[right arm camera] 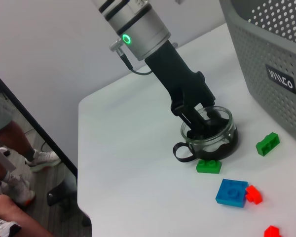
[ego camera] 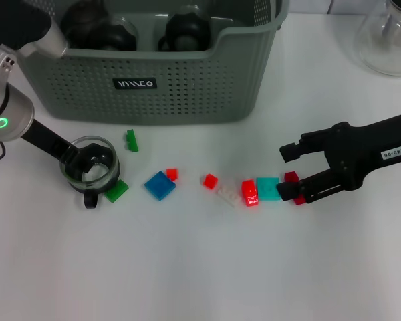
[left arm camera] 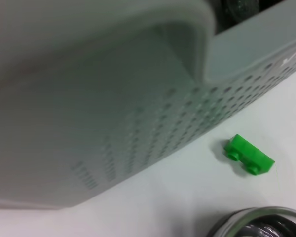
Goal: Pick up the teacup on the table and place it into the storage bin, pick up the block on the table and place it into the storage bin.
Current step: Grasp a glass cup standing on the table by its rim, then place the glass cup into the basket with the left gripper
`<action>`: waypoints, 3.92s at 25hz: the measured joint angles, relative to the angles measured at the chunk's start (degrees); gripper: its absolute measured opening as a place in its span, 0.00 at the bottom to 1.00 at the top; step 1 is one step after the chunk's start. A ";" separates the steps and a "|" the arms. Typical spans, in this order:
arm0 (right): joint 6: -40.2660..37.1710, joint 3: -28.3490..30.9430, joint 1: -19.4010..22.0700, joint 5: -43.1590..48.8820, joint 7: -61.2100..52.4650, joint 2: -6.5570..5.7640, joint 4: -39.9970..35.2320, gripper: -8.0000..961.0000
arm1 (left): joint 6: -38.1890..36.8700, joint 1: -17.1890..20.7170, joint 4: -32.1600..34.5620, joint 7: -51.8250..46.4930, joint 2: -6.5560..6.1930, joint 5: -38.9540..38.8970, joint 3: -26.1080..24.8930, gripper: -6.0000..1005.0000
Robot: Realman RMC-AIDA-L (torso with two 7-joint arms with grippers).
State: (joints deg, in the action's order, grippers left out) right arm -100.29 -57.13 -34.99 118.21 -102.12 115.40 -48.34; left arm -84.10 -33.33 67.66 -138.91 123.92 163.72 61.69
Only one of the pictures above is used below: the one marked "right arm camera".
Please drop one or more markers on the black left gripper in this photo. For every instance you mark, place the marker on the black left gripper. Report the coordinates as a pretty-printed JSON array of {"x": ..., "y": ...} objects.
[{"x": 182, "y": 81}]

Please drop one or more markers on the glass teacup black sleeve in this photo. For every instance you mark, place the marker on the glass teacup black sleeve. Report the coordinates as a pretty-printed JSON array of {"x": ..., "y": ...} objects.
[{"x": 212, "y": 148}]

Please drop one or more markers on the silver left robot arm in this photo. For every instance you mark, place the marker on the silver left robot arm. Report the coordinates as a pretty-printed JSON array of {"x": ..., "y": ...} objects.
[{"x": 138, "y": 32}]

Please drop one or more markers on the grey-green perforated storage bin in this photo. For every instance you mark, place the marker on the grey-green perforated storage bin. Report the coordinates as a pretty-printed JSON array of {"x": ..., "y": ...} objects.
[{"x": 261, "y": 61}]

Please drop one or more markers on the green toy brick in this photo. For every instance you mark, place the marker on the green toy brick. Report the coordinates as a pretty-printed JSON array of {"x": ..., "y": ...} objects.
[
  {"x": 267, "y": 145},
  {"x": 208, "y": 168}
]

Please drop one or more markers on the blue square toy plate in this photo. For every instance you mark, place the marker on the blue square toy plate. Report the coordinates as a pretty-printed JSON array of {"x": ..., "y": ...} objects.
[{"x": 230, "y": 192}]

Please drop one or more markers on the small red toy brick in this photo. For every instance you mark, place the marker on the small red toy brick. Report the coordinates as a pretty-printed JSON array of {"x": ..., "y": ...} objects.
[
  {"x": 252, "y": 195},
  {"x": 272, "y": 232}
]

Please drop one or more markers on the black furniture foot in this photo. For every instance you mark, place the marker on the black furniture foot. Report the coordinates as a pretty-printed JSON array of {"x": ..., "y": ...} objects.
[{"x": 56, "y": 197}]

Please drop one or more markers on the person in grey shorts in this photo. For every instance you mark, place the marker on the person in grey shorts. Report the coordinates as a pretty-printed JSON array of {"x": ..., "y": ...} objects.
[{"x": 14, "y": 138}]

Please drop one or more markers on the person in beige shorts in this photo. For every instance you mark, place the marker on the person in beige shorts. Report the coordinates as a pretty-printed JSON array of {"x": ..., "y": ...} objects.
[{"x": 19, "y": 192}]

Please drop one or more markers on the seated person bare thigh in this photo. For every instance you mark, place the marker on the seated person bare thigh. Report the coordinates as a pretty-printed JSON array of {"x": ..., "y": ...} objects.
[{"x": 22, "y": 219}]

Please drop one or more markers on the white sneaker black laces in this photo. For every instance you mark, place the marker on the white sneaker black laces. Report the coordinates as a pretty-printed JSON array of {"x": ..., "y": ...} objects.
[{"x": 2, "y": 225}]

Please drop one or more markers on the black frame bar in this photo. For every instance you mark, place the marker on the black frame bar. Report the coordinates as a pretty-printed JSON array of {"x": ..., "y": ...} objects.
[{"x": 27, "y": 113}]

